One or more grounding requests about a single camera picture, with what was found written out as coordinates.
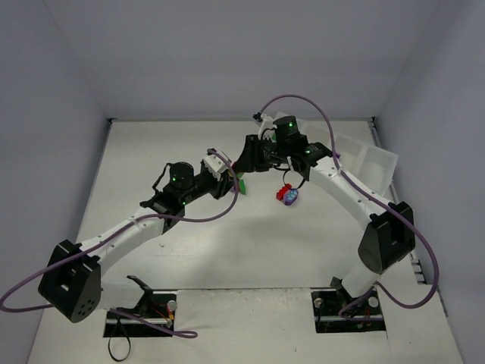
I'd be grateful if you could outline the green lego brick in cluster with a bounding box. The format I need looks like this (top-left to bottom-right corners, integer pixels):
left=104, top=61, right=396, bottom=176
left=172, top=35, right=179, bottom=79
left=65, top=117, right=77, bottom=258
left=238, top=178, right=247, bottom=196

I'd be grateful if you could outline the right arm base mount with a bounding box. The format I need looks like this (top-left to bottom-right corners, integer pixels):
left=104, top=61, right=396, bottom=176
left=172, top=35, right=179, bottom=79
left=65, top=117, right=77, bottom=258
left=311, top=288, right=386, bottom=334

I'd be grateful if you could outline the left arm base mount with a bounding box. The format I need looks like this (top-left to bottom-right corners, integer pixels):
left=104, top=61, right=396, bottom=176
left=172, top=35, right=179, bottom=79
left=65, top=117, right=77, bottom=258
left=103, top=291, right=177, bottom=338

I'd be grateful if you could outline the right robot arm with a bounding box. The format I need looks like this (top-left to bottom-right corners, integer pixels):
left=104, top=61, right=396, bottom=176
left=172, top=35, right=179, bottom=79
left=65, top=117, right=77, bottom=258
left=233, top=115, right=415, bottom=298

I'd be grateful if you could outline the red lego brick by paw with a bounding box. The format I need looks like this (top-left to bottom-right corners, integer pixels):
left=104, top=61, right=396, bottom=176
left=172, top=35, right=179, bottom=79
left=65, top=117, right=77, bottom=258
left=276, top=184, right=292, bottom=202

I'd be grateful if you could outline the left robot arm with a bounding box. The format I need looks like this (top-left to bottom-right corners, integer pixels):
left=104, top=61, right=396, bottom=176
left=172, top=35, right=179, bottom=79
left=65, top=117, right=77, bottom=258
left=38, top=155, right=237, bottom=323

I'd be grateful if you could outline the black cable loop at front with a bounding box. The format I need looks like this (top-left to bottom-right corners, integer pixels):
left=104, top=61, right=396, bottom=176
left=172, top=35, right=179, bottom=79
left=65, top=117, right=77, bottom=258
left=108, top=318, right=133, bottom=361

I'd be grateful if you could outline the clear plastic divided tray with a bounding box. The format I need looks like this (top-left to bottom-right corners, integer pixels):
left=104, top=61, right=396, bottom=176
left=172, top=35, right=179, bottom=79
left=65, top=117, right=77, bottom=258
left=296, top=118, right=398, bottom=196

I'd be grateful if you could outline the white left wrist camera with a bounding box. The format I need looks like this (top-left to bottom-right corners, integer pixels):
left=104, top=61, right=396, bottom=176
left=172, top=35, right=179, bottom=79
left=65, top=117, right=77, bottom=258
left=202, top=151, right=231, bottom=181

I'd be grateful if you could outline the purple paw print lego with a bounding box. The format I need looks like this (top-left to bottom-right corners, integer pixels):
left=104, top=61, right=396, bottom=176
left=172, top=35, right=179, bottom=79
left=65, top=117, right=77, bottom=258
left=282, top=189, right=299, bottom=206

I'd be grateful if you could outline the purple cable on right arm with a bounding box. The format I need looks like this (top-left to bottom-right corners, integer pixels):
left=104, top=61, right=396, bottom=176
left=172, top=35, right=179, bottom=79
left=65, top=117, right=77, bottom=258
left=252, top=94, right=440, bottom=320

